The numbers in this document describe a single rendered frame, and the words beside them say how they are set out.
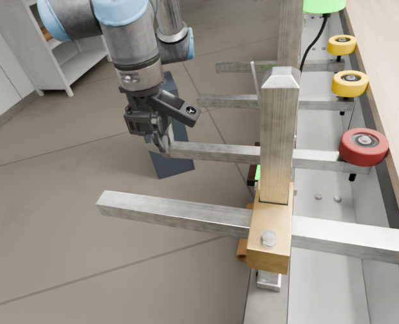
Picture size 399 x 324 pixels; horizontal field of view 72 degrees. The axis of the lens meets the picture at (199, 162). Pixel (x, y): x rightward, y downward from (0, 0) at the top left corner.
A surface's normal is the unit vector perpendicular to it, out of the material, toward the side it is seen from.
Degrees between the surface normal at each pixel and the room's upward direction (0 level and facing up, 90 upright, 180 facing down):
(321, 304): 0
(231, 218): 0
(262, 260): 90
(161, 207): 0
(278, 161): 90
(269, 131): 90
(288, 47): 90
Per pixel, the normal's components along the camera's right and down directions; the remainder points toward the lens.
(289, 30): -0.27, 0.68
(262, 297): -0.15, -0.73
